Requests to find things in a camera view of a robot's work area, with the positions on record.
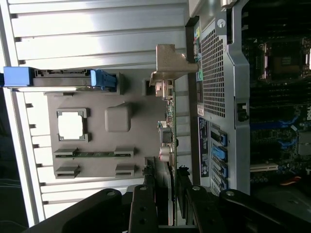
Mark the CPU socket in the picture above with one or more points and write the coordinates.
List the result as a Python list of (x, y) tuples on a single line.
[(284, 60)]

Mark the white expansion slot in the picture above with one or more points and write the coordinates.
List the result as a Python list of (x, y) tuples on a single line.
[(263, 168)]

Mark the blue disk caddy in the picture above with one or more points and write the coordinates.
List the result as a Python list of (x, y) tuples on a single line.
[(17, 76)]

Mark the silver hard disk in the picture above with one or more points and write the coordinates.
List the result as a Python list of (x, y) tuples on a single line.
[(60, 81)]

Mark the grey parts rack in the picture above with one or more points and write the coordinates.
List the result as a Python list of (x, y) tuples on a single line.
[(97, 136)]

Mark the green RAM stick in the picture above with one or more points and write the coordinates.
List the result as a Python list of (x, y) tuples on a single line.
[(97, 154)]

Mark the open black PC case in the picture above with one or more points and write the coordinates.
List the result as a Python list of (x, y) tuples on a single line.
[(239, 60)]

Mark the silver chipset heatsink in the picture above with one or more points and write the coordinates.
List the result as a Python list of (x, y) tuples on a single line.
[(305, 143)]

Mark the blue expansion slot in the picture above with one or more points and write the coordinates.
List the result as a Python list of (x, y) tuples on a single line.
[(267, 125)]

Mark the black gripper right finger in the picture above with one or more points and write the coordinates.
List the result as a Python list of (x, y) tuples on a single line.
[(199, 211)]

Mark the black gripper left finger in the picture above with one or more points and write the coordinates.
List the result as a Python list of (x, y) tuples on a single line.
[(143, 208)]

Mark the green motherboard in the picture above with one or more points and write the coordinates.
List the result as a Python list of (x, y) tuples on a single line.
[(267, 136)]

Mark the silver CPU chip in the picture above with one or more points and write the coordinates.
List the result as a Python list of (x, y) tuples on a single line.
[(70, 126)]

